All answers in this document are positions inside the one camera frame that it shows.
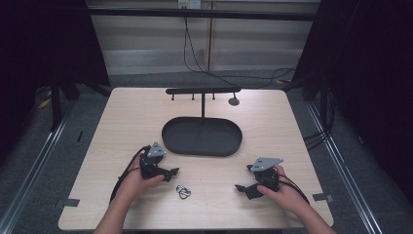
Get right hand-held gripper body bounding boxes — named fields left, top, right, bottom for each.
left=245, top=157, right=284, bottom=193

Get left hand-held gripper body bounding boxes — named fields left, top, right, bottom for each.
left=138, top=140, right=169, bottom=180

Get metal key rings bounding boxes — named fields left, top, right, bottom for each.
left=175, top=184, right=192, bottom=200

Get black hanger stand with tray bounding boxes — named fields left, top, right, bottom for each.
left=161, top=86, right=244, bottom=158

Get person's left hand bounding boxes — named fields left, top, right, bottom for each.
left=120, top=161, right=166, bottom=205

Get person's right hand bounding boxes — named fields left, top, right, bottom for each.
left=256, top=164, right=310, bottom=216

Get black tape strip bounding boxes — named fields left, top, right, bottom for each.
left=54, top=198, right=81, bottom=209
left=312, top=192, right=335, bottom=204

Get black metal stand leg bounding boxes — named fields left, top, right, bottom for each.
left=48, top=74, right=63, bottom=133

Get yellow floor tape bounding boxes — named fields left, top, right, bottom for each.
left=36, top=97, right=53, bottom=110

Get black curtain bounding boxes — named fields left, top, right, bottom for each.
left=0, top=0, right=111, bottom=164
left=291, top=0, right=413, bottom=206

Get black metal crossbar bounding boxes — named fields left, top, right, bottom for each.
left=87, top=7, right=319, bottom=22

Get right hand-held gripper cable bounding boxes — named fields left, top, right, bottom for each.
left=277, top=174, right=310, bottom=205

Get hand-held gripper cable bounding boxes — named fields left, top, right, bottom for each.
left=109, top=145, right=152, bottom=205
left=277, top=174, right=310, bottom=205

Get left hand-held gripper cable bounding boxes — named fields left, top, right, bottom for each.
left=109, top=145, right=152, bottom=205

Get bundle of black floor cables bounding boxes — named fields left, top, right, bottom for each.
left=302, top=87, right=337, bottom=152

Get metal floor rail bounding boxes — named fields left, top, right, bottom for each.
left=306, top=102, right=384, bottom=234
left=0, top=110, right=73, bottom=234

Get black wall cable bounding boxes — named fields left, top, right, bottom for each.
left=182, top=16, right=298, bottom=90

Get white wall socket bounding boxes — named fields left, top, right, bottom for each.
left=177, top=0, right=203, bottom=10

